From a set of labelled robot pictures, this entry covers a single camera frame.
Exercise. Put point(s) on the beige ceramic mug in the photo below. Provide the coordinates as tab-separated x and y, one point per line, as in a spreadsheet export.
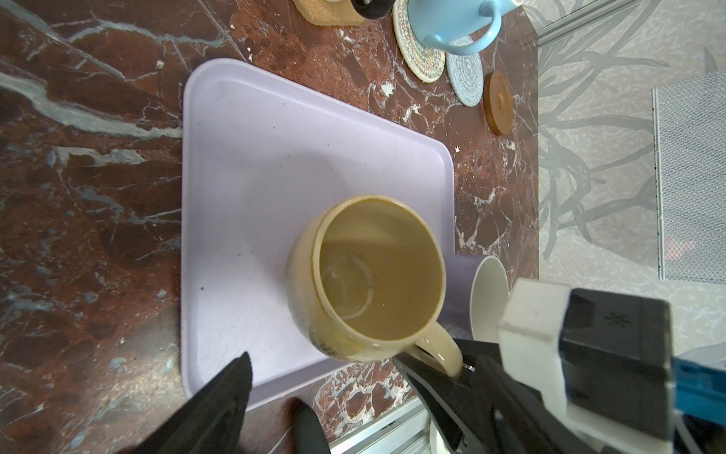
366	281

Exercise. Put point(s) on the white wire mesh basket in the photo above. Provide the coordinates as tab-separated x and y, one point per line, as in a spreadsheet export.
689	145

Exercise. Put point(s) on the cork paw shaped coaster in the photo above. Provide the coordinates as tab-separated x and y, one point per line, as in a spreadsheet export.
329	13

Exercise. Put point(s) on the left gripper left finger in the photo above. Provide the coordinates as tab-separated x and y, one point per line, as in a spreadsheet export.
211	421

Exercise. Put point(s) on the grey blue round coaster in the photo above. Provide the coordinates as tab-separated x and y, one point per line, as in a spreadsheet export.
467	77

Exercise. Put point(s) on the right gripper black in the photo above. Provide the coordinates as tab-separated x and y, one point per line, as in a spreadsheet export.
452	402

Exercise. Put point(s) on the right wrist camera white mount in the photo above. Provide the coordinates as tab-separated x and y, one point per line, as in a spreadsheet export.
604	366

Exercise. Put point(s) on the multicolour woven round coaster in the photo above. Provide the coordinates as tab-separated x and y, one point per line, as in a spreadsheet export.
427	64

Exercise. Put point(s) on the white mug blue handle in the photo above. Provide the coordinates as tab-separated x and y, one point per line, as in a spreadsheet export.
458	27

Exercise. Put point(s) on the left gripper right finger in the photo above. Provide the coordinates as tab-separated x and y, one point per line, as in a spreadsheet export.
533	427

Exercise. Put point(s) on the brown wooden round coaster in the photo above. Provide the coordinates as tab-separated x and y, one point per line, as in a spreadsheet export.
498	103

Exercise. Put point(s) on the white mug lavender handle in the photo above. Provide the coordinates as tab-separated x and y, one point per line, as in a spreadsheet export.
477	292

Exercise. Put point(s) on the lavender plastic tray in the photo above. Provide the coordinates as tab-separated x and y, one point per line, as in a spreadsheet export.
262	157

